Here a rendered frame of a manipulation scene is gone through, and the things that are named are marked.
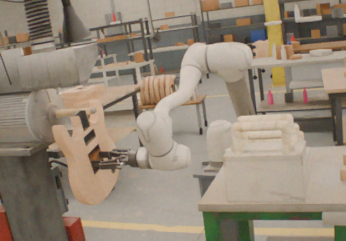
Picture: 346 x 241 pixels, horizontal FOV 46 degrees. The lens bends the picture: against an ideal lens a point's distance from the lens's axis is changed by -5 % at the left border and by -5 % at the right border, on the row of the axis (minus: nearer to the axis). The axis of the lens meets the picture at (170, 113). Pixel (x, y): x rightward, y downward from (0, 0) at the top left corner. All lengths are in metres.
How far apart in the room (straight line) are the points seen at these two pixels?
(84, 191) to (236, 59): 0.87
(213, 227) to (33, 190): 0.92
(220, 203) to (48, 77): 0.82
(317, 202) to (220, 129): 1.04
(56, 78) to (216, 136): 1.04
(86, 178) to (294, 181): 0.83
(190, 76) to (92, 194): 0.67
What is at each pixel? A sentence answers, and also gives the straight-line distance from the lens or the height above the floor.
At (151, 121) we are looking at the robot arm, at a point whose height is 1.24.
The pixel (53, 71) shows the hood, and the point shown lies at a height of 1.45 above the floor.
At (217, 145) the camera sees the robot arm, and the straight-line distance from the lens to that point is 2.37.
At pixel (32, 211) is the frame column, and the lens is 2.09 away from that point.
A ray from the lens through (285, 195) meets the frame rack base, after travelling 1.45.
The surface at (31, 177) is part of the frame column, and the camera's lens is 2.06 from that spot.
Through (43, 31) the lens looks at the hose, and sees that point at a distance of 1.75.
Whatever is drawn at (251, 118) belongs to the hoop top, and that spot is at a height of 1.21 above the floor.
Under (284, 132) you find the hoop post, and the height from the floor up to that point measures 1.18.
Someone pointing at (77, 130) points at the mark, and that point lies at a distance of 1.74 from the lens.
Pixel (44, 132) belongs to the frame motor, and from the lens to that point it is 1.89.
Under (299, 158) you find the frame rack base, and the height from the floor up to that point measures 1.09.
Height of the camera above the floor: 1.58
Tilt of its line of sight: 13 degrees down
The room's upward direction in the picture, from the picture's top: 9 degrees counter-clockwise
